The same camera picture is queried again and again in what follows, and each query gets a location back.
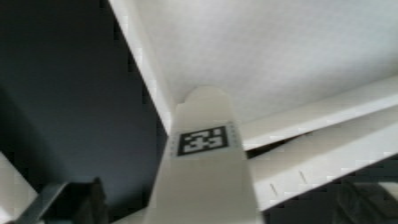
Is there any white leg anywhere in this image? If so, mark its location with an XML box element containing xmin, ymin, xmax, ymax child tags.
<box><xmin>143</xmin><ymin>86</ymin><xmax>262</xmax><ymax>224</ymax></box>

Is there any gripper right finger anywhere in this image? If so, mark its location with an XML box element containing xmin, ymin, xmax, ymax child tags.
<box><xmin>334</xmin><ymin>182</ymin><xmax>398</xmax><ymax>224</ymax></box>

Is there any white front fence bar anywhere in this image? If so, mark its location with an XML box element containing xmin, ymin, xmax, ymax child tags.
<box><xmin>0</xmin><ymin>114</ymin><xmax>398</xmax><ymax>224</ymax></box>

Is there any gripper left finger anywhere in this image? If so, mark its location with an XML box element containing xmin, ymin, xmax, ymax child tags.
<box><xmin>12</xmin><ymin>179</ymin><xmax>110</xmax><ymax>224</ymax></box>

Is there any white desk top tray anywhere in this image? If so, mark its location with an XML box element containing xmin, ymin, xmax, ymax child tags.
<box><xmin>108</xmin><ymin>0</ymin><xmax>398</xmax><ymax>148</ymax></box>

